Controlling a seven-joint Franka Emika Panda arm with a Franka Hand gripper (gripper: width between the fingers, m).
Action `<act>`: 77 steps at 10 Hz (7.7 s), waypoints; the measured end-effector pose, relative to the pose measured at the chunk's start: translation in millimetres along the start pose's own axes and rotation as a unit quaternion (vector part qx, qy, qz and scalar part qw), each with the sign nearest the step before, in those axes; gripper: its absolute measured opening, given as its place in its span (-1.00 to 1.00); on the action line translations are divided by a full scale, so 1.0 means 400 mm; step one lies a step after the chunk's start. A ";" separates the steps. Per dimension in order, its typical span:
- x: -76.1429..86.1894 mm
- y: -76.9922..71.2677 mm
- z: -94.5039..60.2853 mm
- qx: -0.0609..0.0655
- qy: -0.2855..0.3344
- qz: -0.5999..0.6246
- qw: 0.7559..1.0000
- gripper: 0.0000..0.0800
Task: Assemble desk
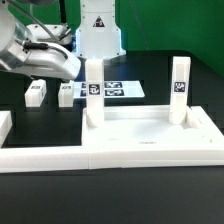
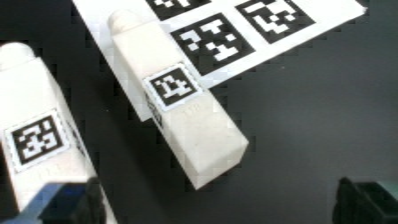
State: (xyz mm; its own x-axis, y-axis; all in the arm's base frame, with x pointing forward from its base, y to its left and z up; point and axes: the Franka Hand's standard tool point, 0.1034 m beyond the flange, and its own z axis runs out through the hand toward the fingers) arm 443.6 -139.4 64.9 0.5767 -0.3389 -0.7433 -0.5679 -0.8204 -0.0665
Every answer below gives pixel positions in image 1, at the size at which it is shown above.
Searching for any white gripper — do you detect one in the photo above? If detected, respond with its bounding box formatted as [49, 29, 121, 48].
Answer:
[0, 42, 81, 80]

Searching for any white desk top tray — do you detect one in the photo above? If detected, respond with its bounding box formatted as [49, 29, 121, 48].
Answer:
[82, 105, 224, 147]

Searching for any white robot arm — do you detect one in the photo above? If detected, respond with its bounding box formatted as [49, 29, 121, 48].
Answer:
[0, 0, 125, 80]

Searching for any fiducial marker plate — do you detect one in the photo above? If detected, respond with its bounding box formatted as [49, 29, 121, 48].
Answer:
[74, 81, 145, 99]

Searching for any white U-shaped fence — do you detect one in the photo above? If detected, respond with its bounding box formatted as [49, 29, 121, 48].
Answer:
[0, 111, 224, 173]

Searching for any grey braided camera cable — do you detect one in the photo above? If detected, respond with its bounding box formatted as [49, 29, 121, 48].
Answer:
[6, 0, 73, 61]

